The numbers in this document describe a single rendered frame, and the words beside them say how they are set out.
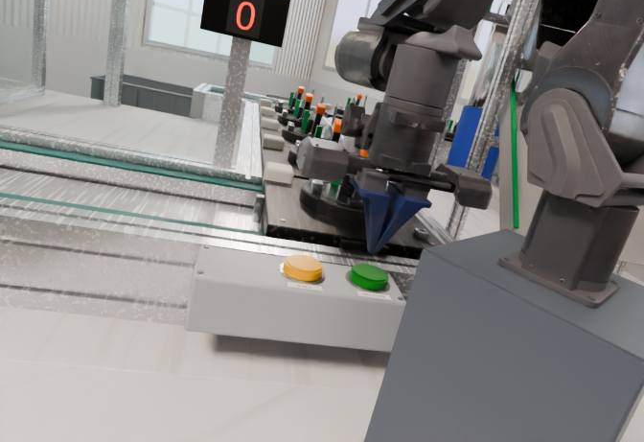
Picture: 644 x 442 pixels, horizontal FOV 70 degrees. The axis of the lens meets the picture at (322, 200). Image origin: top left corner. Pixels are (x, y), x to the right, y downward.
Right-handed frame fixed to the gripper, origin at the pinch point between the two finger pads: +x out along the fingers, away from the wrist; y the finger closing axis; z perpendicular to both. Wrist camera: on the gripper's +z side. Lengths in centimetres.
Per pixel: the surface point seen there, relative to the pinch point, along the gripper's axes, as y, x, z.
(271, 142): 8, 5, 54
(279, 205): 8.3, 5.8, 16.6
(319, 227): 3.6, 5.7, 10.6
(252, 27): 15.9, -15.9, 30.4
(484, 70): -56, -21, 99
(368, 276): 0.3, 5.4, -1.8
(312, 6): -46, -68, 551
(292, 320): 7.3, 10.0, -4.1
